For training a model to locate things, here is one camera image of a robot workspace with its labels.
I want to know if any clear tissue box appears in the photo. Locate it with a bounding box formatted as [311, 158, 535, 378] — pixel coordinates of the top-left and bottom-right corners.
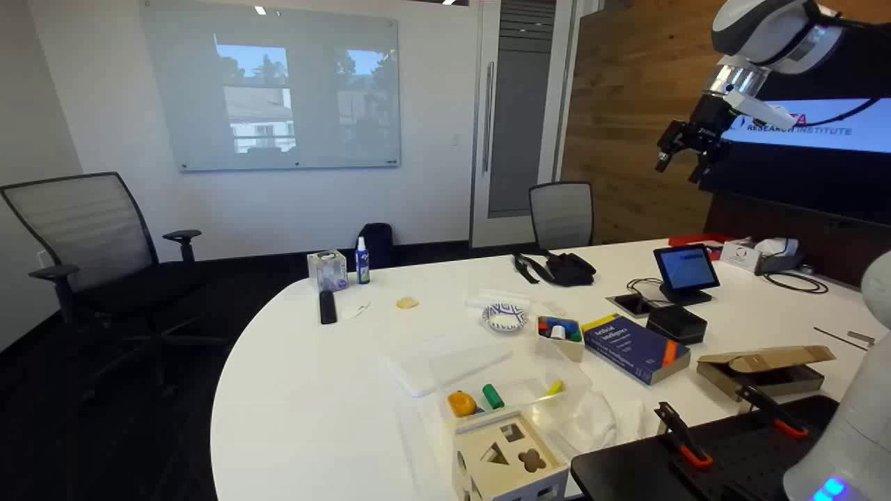
[303, 248, 352, 296]

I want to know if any blue cardboard box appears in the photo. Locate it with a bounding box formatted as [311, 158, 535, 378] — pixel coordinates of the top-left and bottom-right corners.
[583, 311, 693, 387]

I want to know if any black bag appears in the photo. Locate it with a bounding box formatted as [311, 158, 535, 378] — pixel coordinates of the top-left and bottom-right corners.
[357, 219, 399, 269]

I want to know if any clear plastic lid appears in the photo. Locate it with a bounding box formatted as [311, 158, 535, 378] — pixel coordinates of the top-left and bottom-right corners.
[386, 342, 516, 400]

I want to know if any black phone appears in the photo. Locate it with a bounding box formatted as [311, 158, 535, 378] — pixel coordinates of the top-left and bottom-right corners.
[606, 290, 654, 316]

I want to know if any black mesh office chair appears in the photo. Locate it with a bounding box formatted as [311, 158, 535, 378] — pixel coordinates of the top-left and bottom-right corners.
[0, 170, 228, 397]

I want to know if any clear plastic bag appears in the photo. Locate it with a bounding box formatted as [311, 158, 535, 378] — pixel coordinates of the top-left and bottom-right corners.
[555, 387, 647, 450]

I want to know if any black pouch with strap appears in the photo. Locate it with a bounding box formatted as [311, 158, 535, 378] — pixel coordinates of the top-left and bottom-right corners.
[513, 248, 598, 290]

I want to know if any open cardboard box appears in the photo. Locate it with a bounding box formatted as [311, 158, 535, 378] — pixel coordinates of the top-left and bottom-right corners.
[693, 342, 838, 406]

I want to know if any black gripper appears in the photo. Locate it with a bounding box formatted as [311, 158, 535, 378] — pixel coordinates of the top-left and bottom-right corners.
[654, 95, 740, 187]

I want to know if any wall television screen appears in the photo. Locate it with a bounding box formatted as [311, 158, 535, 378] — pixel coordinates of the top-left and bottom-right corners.
[700, 88, 891, 227]

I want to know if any white door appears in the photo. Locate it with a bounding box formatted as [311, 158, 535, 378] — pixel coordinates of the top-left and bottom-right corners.
[467, 0, 579, 251]

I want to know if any blue spray bottle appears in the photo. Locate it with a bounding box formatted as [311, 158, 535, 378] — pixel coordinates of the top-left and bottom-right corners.
[353, 233, 374, 286]

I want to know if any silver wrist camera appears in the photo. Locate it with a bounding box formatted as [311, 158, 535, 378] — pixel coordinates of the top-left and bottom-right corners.
[708, 55, 803, 133]

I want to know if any red flat item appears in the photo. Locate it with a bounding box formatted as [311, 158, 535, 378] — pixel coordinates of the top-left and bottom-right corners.
[665, 232, 726, 254]

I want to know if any clear plastic box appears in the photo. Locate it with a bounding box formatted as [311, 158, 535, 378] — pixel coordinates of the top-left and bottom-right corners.
[406, 342, 597, 433]

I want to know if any grey office chair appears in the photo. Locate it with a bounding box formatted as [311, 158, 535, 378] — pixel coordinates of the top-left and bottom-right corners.
[526, 179, 598, 254]

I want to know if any black mounting plate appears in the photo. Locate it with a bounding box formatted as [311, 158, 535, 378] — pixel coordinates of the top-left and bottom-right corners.
[567, 392, 843, 501]

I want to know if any black remote control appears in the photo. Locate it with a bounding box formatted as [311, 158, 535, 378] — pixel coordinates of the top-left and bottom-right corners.
[318, 286, 341, 329]

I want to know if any white grey device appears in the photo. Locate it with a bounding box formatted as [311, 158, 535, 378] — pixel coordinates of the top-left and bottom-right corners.
[750, 233, 808, 278]

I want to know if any black looped cable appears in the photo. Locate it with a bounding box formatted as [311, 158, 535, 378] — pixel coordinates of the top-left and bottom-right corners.
[762, 268, 832, 298]

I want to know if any wooden shape sorter box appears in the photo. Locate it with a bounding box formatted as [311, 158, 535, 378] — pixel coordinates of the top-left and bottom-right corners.
[451, 410, 570, 501]

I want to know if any small black box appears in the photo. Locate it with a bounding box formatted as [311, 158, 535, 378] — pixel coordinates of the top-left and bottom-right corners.
[644, 303, 709, 348]

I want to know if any glass whiteboard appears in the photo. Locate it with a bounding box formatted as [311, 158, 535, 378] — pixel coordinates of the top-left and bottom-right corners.
[136, 0, 403, 175]

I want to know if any black clamp orange handle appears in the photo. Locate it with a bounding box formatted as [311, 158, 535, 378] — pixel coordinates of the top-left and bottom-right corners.
[652, 397, 716, 474]
[736, 380, 811, 443]

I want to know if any black tablet on stand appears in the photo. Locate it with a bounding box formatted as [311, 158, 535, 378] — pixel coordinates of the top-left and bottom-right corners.
[652, 241, 725, 310]

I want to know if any small clear block tub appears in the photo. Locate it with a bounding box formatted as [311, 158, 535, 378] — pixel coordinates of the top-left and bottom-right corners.
[535, 314, 588, 364]

